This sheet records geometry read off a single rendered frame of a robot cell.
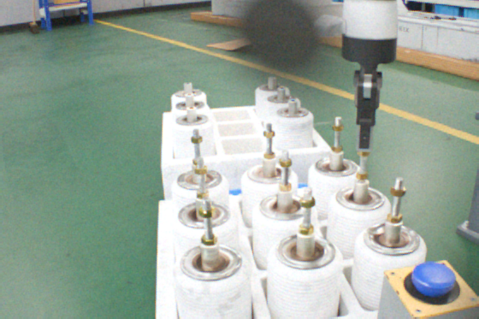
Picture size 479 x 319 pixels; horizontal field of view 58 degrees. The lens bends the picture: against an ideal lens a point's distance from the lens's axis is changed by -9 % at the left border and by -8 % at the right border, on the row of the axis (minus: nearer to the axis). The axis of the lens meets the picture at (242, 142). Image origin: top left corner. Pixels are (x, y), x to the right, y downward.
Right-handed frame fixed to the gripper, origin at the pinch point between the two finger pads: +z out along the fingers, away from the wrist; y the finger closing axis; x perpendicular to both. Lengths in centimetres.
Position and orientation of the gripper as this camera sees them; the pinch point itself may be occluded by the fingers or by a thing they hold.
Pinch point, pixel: (364, 133)
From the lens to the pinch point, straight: 68.1
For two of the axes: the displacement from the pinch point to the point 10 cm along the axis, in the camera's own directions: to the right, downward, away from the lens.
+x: -9.6, -0.7, 2.6
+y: 2.7, -3.6, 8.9
